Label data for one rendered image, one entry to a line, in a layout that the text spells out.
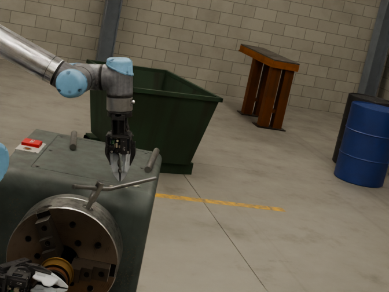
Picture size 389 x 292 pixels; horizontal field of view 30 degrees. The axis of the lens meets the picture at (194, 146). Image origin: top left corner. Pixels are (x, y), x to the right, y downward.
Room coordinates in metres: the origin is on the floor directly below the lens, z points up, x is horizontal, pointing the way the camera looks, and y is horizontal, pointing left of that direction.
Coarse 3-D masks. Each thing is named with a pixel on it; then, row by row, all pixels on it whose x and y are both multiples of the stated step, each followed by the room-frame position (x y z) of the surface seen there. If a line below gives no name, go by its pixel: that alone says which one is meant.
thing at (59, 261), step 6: (48, 258) 1.78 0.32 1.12; (54, 258) 1.78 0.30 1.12; (60, 258) 1.78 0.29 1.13; (42, 264) 1.78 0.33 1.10; (48, 264) 1.75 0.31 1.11; (54, 264) 1.75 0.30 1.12; (60, 264) 1.76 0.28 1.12; (66, 264) 1.78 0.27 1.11; (54, 270) 1.73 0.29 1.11; (60, 270) 1.74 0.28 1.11; (66, 270) 1.75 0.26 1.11; (72, 270) 1.78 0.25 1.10; (60, 276) 1.72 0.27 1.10; (66, 276) 1.74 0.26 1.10; (72, 276) 1.79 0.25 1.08; (66, 282) 1.73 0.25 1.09
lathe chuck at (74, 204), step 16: (32, 208) 1.95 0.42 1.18; (64, 208) 1.87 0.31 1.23; (80, 208) 1.89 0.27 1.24; (96, 208) 1.95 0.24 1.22; (32, 224) 1.87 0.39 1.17; (64, 224) 1.87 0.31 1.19; (80, 224) 1.87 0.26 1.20; (96, 224) 1.87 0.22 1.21; (112, 224) 1.95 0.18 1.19; (16, 240) 1.86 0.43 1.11; (32, 240) 1.87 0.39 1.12; (64, 240) 1.87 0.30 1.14; (80, 240) 1.87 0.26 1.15; (96, 240) 1.87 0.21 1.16; (112, 240) 1.88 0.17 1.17; (16, 256) 1.86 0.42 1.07; (32, 256) 1.87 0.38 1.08; (80, 256) 1.87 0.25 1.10; (96, 256) 1.87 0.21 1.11; (112, 256) 1.88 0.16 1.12; (80, 288) 1.87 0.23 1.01; (96, 288) 1.87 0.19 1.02
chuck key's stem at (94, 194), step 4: (96, 184) 1.91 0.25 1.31; (100, 184) 1.91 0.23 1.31; (100, 188) 1.91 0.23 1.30; (92, 192) 1.91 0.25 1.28; (96, 192) 1.91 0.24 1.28; (92, 196) 1.91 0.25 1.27; (96, 196) 1.91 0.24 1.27; (92, 200) 1.91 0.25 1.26; (88, 204) 1.91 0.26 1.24; (92, 204) 1.91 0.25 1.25; (88, 208) 1.91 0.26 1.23
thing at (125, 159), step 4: (124, 156) 2.05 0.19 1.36; (128, 156) 2.05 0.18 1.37; (124, 160) 2.05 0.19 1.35; (128, 160) 2.05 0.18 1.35; (124, 164) 2.05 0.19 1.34; (128, 164) 2.05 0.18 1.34; (124, 168) 2.00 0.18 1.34; (128, 168) 2.05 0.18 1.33; (124, 172) 2.01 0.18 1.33; (120, 176) 2.05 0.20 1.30; (124, 176) 2.05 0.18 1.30; (120, 180) 2.05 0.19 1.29
